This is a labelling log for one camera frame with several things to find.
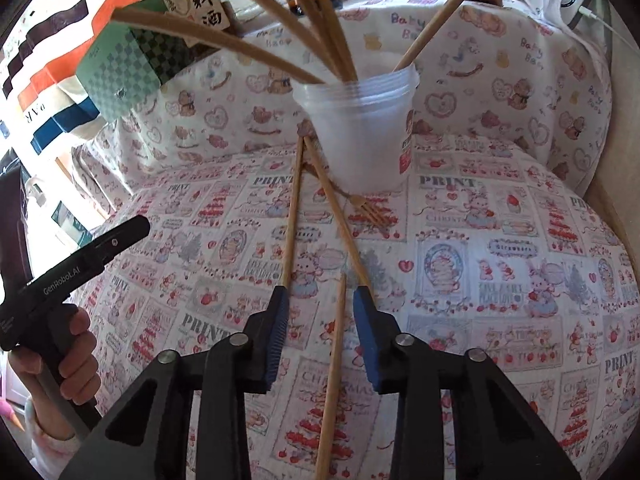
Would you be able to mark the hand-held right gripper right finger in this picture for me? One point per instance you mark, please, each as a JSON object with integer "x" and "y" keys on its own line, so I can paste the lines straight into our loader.
{"x": 367, "y": 330}

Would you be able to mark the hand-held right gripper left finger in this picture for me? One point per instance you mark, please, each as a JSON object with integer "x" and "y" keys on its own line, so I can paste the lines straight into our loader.
{"x": 277, "y": 330}

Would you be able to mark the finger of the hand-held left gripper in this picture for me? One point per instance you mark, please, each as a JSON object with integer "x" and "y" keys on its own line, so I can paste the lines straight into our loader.
{"x": 117, "y": 242}

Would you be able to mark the wooden chopstick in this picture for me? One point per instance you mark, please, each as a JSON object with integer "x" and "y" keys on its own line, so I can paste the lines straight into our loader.
{"x": 292, "y": 210}
{"x": 332, "y": 370}
{"x": 337, "y": 215}

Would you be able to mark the clear plastic cup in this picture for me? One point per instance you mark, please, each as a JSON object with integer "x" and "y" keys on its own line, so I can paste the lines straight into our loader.
{"x": 360, "y": 130}

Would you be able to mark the bunch of wooden chopsticks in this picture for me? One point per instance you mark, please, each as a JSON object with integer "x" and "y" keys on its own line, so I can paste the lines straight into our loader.
{"x": 340, "y": 45}

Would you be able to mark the person's left forearm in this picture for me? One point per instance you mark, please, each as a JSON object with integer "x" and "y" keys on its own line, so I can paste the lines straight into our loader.
{"x": 45, "y": 435}

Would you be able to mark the person's left hand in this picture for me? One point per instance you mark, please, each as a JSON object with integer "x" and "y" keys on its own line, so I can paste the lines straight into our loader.
{"x": 80, "y": 355}

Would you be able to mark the pink printed tablecloth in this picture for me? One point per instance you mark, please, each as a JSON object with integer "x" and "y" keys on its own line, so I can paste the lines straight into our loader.
{"x": 475, "y": 285}

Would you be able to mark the small wooden fork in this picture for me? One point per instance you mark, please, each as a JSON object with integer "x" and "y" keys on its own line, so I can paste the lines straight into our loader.
{"x": 367, "y": 207}

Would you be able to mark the green checkered box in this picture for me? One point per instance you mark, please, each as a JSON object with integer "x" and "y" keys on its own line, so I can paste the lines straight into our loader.
{"x": 125, "y": 70}

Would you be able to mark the striped curtain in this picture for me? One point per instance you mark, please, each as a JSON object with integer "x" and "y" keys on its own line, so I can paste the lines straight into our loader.
{"x": 55, "y": 70}

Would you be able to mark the white bear print cloth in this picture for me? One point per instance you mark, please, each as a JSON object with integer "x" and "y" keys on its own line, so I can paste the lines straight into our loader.
{"x": 475, "y": 75}

